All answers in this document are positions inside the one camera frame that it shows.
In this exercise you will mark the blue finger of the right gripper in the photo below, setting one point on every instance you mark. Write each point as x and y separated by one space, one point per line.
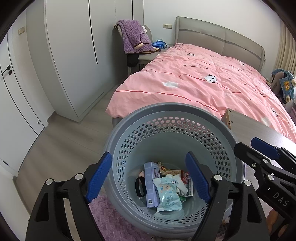
250 156
265 148

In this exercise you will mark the purple fluffy rug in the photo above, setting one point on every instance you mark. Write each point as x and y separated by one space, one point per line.
112 225

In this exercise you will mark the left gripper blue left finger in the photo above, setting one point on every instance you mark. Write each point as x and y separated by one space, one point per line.
95 176

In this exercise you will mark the blue item on nightstand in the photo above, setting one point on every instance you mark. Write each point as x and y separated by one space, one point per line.
159 44

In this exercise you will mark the grey chair left of bed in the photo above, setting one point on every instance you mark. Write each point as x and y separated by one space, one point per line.
133 59

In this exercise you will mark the grey upholstered headboard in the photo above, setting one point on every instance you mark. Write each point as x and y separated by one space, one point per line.
219 39

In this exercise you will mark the white wardrobe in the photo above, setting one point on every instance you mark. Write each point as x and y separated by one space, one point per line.
77 52

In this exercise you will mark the red candy wrapper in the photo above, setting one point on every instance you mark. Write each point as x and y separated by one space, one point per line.
185 177

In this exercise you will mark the brown snack wrapper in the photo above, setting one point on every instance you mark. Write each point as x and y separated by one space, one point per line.
164 171

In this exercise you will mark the purple fleece garment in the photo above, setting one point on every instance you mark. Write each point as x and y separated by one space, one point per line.
135 39

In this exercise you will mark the light purple carton box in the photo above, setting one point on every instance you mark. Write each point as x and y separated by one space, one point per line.
151 171

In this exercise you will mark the black band in basket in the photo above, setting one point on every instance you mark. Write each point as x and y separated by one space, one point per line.
140 187

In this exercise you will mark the white door with black handle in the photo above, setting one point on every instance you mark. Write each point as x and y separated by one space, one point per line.
20 127

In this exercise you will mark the blue bear jacket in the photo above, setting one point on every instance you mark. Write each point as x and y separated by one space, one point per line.
283 84

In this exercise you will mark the pink duvet with cartoon dogs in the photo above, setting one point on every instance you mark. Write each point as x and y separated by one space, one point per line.
205 79

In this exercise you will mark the grey perforated trash basket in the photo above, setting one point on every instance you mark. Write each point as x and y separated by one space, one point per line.
165 133

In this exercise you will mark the beige curtain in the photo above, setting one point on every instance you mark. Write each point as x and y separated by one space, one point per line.
286 57

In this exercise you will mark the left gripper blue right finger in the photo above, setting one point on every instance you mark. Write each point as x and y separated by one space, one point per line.
198 173

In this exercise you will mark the wall switch plate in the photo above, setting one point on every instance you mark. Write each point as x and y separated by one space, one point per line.
167 26

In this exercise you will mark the light blue wet wipes pack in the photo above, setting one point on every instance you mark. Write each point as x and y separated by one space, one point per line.
168 197

